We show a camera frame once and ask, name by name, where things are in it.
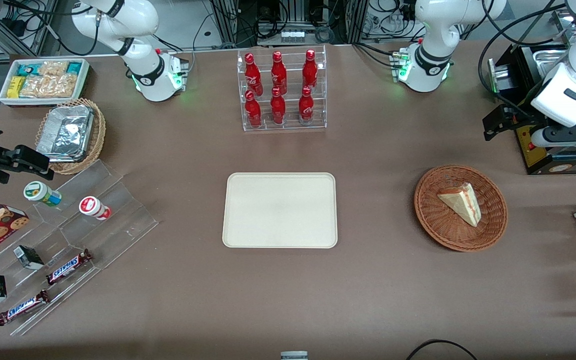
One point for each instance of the small light wicker basket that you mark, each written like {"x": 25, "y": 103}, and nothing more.
{"x": 99, "y": 135}

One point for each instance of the cream plastic tray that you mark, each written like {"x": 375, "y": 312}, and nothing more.
{"x": 278, "y": 210}

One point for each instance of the grey white box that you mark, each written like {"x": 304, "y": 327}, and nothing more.
{"x": 294, "y": 355}

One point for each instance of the white power strip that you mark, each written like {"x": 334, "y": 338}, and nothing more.
{"x": 292, "y": 35}

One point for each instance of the green lid white cup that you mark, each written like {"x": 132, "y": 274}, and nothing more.
{"x": 40, "y": 193}

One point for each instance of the yellow snack pack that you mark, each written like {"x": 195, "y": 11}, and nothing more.
{"x": 15, "y": 87}

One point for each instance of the clear bag of crackers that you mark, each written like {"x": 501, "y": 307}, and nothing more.
{"x": 50, "y": 86}

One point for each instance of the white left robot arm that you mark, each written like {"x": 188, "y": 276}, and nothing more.
{"x": 428, "y": 30}

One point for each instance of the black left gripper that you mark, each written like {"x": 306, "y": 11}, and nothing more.
{"x": 522, "y": 118}

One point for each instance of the snickers chocolate bar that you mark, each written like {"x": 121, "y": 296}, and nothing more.
{"x": 23, "y": 307}
{"x": 68, "y": 267}

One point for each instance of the black yellow food warmer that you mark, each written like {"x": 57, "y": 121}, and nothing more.
{"x": 538, "y": 157}

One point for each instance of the red lid white cup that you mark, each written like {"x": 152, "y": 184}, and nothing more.
{"x": 93, "y": 207}

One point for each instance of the triangular sandwich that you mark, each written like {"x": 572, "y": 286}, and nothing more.
{"x": 463, "y": 202}

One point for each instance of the large brown wicker basket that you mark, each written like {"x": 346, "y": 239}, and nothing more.
{"x": 433, "y": 220}

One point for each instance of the teal snack pack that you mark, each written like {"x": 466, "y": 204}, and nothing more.
{"x": 26, "y": 69}

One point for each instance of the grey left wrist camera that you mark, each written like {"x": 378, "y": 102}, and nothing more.
{"x": 548, "y": 137}

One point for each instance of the aluminium foil container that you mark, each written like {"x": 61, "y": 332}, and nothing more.
{"x": 65, "y": 132}

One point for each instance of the clear acrylic stepped display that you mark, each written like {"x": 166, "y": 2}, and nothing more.
{"x": 118, "y": 220}

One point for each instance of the red cola bottle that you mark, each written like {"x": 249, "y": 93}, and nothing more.
{"x": 252, "y": 111}
{"x": 306, "y": 107}
{"x": 310, "y": 71}
{"x": 252, "y": 75}
{"x": 278, "y": 74}
{"x": 278, "y": 109}

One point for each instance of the steel warmer pan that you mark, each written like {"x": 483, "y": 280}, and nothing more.
{"x": 548, "y": 62}

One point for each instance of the clear acrylic bottle rack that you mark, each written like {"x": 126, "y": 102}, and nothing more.
{"x": 292, "y": 122}

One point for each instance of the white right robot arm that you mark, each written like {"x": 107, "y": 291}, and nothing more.
{"x": 138, "y": 20}

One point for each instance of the white snack bin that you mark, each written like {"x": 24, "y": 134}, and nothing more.
{"x": 85, "y": 75}

